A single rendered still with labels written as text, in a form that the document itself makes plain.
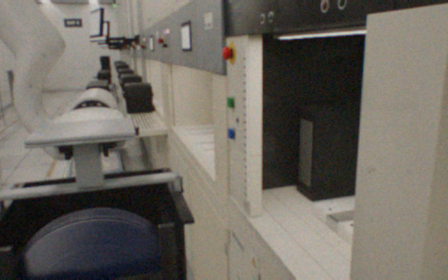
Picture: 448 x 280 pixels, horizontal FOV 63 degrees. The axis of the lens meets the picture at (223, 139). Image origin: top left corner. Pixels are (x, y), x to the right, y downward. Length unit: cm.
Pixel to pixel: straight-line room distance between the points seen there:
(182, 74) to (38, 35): 187
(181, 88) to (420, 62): 220
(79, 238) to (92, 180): 8
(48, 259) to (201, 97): 218
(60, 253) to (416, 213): 40
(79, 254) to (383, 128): 38
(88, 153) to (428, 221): 40
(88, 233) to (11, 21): 42
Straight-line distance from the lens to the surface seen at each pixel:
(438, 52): 41
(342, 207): 116
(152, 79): 402
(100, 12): 391
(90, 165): 49
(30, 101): 74
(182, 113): 256
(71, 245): 47
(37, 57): 73
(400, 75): 45
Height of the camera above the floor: 137
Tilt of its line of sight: 14 degrees down
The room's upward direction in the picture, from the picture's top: 1 degrees counter-clockwise
